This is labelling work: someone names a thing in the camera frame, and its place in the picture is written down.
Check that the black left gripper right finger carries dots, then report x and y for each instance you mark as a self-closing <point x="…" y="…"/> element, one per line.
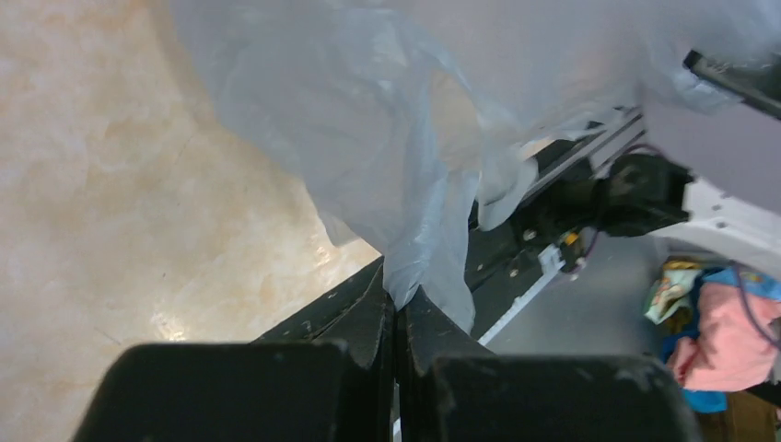
<point x="454" y="389"/>

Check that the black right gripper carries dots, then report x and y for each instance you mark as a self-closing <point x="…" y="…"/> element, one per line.
<point x="758" y="87"/>

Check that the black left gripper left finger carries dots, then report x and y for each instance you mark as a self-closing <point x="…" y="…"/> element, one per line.
<point x="323" y="374"/>

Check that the translucent blue plastic bag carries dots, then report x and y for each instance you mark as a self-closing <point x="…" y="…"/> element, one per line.
<point x="403" y="117"/>

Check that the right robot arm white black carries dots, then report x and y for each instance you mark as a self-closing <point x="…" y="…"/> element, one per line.
<point x="711" y="181"/>

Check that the colourful cloth pile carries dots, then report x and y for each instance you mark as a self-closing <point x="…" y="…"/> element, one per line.
<point x="721" y="329"/>

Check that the aluminium frame rail front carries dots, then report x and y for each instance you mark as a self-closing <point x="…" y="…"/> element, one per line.
<point x="595" y="311"/>

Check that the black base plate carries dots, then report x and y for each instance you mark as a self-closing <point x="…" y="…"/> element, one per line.
<point x="499" y="267"/>

